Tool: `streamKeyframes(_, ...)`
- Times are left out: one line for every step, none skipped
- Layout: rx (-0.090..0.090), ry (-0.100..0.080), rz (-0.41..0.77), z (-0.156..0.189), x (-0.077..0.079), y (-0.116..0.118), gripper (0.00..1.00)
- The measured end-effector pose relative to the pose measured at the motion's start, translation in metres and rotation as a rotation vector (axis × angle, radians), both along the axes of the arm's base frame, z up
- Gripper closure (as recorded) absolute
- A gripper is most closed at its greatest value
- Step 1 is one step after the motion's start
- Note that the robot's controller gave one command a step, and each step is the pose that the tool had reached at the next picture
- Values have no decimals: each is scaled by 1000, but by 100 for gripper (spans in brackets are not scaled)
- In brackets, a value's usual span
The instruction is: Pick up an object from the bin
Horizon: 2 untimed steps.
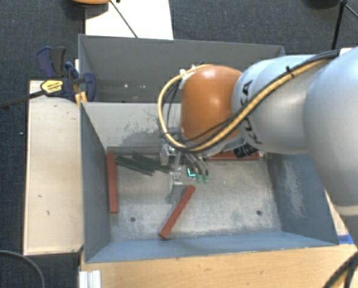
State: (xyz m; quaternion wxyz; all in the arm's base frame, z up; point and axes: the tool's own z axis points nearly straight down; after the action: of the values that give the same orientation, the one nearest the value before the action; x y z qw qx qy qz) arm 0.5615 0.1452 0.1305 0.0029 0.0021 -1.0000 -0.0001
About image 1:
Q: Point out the dark green flat block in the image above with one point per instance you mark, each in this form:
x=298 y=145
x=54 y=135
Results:
x=133 y=166
x=150 y=161

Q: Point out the pale wood flat board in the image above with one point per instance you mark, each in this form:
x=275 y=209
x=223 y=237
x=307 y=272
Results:
x=52 y=175

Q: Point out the red-brown flat block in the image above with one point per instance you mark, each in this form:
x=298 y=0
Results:
x=178 y=210
x=112 y=184
x=223 y=156

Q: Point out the grey metal bin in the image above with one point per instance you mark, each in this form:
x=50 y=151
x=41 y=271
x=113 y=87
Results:
x=226 y=196

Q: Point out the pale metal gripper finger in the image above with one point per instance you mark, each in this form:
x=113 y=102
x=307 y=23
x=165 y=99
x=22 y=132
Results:
x=174 y=192

